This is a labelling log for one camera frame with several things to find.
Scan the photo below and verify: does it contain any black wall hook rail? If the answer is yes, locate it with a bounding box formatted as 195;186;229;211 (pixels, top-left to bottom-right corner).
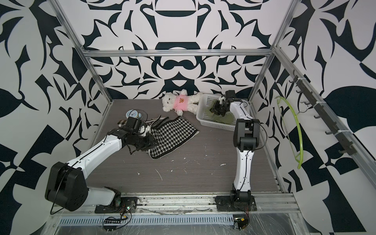
290;70;357;156

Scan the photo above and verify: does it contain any aluminium frame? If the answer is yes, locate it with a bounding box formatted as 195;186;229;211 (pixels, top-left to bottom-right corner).
52;1;376;206

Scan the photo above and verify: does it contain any white slotted cable duct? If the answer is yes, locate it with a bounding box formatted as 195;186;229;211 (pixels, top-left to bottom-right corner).
58;214;234;226

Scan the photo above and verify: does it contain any small blue alarm clock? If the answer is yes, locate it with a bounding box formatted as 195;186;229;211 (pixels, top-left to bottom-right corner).
125;109;148;121

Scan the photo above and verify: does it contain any green plastic hanger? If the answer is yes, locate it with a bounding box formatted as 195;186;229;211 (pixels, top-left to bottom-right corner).
275;96;304;169

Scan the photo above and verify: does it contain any houndstooth black white garment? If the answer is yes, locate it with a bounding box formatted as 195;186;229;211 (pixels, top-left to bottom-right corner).
146;116;199;160

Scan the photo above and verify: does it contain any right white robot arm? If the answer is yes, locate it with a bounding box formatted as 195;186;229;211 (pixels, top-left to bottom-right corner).
211;97;260;212

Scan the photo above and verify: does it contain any white teddy bear pink shirt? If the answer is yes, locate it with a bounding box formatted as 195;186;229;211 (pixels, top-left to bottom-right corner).
162;89;203;116

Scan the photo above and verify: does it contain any white plastic basket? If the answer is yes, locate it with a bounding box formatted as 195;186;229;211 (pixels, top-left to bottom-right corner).
196;93;251;133

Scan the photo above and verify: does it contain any green knitted scarf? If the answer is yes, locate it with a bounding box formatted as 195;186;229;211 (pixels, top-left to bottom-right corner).
213;113;234;125
205;107;225;123

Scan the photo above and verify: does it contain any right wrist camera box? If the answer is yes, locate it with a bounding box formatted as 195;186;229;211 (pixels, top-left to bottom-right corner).
225;90;236;100

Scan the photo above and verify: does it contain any plaid beige pouch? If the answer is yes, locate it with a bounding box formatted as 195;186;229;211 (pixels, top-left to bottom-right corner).
117;119;127;127

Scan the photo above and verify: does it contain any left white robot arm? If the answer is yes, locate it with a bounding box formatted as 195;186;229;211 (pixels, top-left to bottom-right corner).
45;117;158;212

